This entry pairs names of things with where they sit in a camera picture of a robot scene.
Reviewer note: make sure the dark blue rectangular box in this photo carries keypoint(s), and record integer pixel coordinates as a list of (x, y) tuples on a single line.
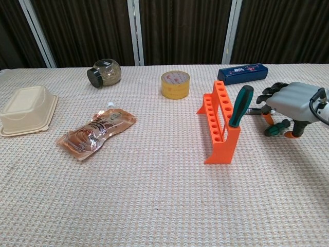
[(244, 74)]

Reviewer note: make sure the orange screwdriver rack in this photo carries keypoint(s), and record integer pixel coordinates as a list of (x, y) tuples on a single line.
[(221, 151)]

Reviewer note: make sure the yellow tape roll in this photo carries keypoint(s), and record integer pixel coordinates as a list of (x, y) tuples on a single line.
[(174, 90)]

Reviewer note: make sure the white metal partition post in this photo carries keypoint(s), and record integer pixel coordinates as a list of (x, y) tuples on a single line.
[(38, 33), (230, 32), (136, 33)]

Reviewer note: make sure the glass jar with black lid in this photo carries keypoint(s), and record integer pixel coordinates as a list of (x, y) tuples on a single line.
[(108, 73)]

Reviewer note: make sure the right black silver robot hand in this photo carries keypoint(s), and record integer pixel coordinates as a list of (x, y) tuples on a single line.
[(293, 103)]

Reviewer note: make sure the black metal precision screwdriver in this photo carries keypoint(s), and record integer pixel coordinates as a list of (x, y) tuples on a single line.
[(257, 111)]

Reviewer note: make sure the orange-brown sauce pouch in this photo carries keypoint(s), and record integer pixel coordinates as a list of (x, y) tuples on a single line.
[(97, 131)]

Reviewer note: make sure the beige lidded food container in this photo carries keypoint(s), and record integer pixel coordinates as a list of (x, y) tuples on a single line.
[(25, 113)]

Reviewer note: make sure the beige woven tablecloth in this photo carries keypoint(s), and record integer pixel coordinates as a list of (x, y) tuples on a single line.
[(154, 193)]

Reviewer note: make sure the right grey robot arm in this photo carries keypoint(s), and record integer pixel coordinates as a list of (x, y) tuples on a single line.
[(325, 113)]

